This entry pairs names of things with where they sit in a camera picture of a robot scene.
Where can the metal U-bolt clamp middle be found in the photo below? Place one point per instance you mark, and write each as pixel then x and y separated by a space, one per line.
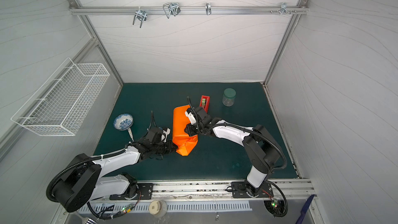
pixel 171 9

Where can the metal U-bolt clamp left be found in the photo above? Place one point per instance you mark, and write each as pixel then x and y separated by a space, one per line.
pixel 140 16

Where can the glass jar green lid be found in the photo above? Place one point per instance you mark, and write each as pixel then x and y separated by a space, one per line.
pixel 229 96

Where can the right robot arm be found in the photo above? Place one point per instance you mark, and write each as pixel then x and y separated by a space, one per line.
pixel 264 153

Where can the aluminium crossbar rail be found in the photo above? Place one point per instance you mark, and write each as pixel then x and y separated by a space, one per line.
pixel 185 10

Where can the green table mat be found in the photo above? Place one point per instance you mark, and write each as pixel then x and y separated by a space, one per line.
pixel 212 158

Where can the blue handled tool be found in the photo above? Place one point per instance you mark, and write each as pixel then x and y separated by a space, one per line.
pixel 305 209

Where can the metal bracket clamp right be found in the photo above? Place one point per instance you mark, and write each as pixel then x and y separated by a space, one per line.
pixel 283 10

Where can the round white puck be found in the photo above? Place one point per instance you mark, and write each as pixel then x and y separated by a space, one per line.
pixel 158 208

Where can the red tape dispenser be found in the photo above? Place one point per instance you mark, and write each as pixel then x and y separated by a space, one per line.
pixel 204 102

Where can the white wire basket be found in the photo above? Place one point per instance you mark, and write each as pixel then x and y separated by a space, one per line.
pixel 60 106

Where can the metal u-bolt clamp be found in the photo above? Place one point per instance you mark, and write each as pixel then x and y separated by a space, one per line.
pixel 171 9
pixel 140 16

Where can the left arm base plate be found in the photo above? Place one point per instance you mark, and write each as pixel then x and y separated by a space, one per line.
pixel 143 191

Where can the blue white ceramic spoon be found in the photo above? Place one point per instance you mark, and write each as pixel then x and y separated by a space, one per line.
pixel 123 122

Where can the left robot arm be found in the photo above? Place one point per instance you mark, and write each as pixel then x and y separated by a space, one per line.
pixel 86 178

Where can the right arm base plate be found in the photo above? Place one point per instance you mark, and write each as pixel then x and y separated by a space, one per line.
pixel 243 189

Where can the metal spatula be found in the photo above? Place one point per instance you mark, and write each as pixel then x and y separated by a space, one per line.
pixel 88 221

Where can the small metal hook clamp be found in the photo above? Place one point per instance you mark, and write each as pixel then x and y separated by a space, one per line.
pixel 208 9

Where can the white slotted cable duct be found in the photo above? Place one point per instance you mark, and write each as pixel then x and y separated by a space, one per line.
pixel 178 207

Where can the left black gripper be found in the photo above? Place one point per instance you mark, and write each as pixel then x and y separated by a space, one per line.
pixel 170 149

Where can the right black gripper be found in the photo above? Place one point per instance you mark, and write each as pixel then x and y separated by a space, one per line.
pixel 190 127

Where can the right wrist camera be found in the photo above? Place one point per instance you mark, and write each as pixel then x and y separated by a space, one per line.
pixel 191 117

